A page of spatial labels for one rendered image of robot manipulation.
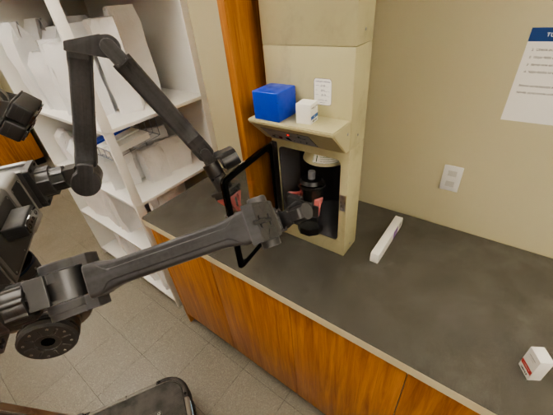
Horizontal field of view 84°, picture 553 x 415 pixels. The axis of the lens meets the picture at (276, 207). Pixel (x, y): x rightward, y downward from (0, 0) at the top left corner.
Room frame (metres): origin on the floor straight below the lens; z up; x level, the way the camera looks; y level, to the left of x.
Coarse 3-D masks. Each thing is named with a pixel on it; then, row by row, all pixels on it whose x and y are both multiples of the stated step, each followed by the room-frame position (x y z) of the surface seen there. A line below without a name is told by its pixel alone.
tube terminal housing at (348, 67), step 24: (264, 48) 1.09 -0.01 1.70; (288, 48) 1.03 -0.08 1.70; (312, 48) 0.98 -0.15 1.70; (336, 48) 0.93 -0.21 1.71; (360, 48) 0.91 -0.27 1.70; (288, 72) 1.03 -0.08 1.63; (312, 72) 0.98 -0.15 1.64; (336, 72) 0.93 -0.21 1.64; (360, 72) 0.92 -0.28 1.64; (312, 96) 0.98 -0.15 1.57; (336, 96) 0.92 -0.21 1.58; (360, 96) 0.93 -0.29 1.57; (360, 120) 0.94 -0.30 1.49; (288, 144) 1.05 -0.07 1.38; (360, 144) 0.96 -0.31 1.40; (360, 168) 0.97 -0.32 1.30; (312, 240) 0.98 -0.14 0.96; (336, 240) 0.91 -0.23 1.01
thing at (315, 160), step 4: (304, 152) 1.07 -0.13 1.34; (308, 152) 1.03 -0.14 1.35; (304, 156) 1.05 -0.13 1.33; (308, 156) 1.02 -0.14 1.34; (312, 156) 1.01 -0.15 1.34; (316, 156) 1.00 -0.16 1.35; (320, 156) 0.99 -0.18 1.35; (324, 156) 0.98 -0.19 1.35; (304, 160) 1.03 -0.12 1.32; (308, 160) 1.02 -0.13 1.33; (312, 160) 1.00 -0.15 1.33; (316, 160) 0.99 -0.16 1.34; (320, 160) 0.98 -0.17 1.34; (324, 160) 0.98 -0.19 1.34; (328, 160) 0.98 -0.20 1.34; (332, 160) 0.98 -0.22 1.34; (336, 160) 0.98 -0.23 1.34; (312, 164) 1.00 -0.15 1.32; (316, 164) 0.99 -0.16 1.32; (320, 164) 0.98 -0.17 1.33; (324, 164) 0.97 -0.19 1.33; (328, 164) 0.97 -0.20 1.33; (332, 164) 0.97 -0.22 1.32; (336, 164) 0.97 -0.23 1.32; (340, 164) 0.98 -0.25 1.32
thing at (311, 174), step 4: (308, 172) 0.99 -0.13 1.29; (312, 172) 0.98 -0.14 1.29; (304, 176) 1.01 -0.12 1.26; (308, 176) 0.99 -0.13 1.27; (312, 176) 0.98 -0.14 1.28; (316, 176) 1.00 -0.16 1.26; (320, 176) 1.00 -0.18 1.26; (300, 180) 0.99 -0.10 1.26; (304, 180) 0.98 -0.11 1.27; (308, 180) 0.97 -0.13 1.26; (312, 180) 0.97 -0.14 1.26; (316, 180) 0.97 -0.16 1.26; (320, 180) 0.97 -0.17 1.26; (304, 184) 0.96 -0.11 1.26; (308, 184) 0.96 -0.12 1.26; (312, 184) 0.95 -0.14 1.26; (316, 184) 0.95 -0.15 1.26; (320, 184) 0.96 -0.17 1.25
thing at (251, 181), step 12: (264, 156) 1.03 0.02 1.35; (252, 168) 0.96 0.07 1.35; (264, 168) 1.02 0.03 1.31; (240, 180) 0.90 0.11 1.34; (252, 180) 0.95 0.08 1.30; (264, 180) 1.01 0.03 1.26; (240, 192) 0.89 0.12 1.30; (252, 192) 0.94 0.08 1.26; (264, 192) 1.00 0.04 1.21; (240, 204) 0.88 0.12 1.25; (228, 216) 0.82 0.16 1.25
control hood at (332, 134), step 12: (252, 120) 0.99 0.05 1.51; (264, 120) 0.97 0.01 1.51; (288, 120) 0.95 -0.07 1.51; (324, 120) 0.91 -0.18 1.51; (336, 120) 0.90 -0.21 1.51; (264, 132) 1.04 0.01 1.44; (288, 132) 0.92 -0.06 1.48; (300, 132) 0.88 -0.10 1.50; (312, 132) 0.85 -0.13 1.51; (324, 132) 0.82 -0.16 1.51; (336, 132) 0.82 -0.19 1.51; (348, 132) 0.88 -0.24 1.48; (324, 144) 0.88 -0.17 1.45; (336, 144) 0.84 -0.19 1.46; (348, 144) 0.88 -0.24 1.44
